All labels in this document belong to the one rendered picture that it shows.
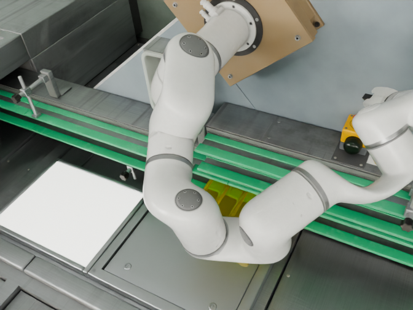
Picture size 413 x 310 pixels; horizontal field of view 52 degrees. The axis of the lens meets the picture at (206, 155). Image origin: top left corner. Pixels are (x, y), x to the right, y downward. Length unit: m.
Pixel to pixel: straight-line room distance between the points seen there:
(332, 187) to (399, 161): 0.13
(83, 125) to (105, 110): 0.09
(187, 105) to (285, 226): 0.25
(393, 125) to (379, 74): 0.38
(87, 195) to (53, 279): 0.32
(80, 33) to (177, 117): 1.37
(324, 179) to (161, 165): 0.27
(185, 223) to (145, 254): 0.68
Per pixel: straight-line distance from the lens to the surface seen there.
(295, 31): 1.02
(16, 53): 1.82
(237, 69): 1.14
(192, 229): 0.66
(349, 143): 1.14
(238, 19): 1.03
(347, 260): 1.35
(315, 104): 1.22
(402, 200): 1.13
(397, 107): 0.76
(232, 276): 1.25
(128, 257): 1.33
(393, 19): 1.06
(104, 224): 1.43
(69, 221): 1.47
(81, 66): 2.08
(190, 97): 0.72
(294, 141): 1.20
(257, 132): 1.22
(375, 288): 1.32
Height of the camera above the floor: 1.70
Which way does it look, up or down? 38 degrees down
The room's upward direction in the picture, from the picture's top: 143 degrees counter-clockwise
